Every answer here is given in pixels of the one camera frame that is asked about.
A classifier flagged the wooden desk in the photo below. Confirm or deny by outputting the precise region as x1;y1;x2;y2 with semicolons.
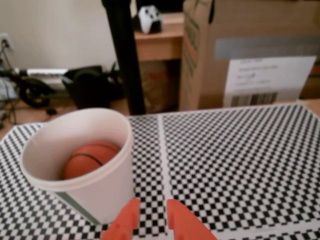
133;12;186;62

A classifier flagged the white wall outlet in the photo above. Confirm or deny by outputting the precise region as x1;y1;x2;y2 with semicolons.
0;33;15;51

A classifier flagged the dark power cable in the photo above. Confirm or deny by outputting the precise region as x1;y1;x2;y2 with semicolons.
0;39;20;125

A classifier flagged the black scooter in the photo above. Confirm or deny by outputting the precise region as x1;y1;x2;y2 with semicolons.
0;67;70;109

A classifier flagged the black vertical pole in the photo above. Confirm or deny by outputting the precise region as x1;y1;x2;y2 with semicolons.
101;0;147;116

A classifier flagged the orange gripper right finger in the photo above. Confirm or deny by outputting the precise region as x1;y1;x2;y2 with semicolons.
166;198;218;240

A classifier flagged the black bag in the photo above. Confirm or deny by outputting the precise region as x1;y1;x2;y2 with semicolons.
62;65;125;110

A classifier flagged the cream paper cup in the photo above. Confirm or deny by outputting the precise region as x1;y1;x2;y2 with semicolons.
19;107;134;225

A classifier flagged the white shipping label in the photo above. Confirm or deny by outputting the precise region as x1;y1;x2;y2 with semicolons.
223;56;318;108

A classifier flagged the brown cardboard box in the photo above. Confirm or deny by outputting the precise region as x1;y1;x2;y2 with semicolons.
178;0;320;111

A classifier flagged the small orange basketball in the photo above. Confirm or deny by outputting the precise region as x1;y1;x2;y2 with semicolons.
63;142;121;180

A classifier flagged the translucent plastic bag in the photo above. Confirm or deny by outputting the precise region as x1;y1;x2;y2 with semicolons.
139;61;181;113

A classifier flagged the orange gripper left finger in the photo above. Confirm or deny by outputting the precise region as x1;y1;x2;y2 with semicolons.
100;198;141;240

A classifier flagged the white game controller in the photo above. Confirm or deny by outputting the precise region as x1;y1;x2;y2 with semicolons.
138;5;163;34

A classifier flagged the grey tape strip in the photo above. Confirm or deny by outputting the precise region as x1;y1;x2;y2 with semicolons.
214;36;320;60

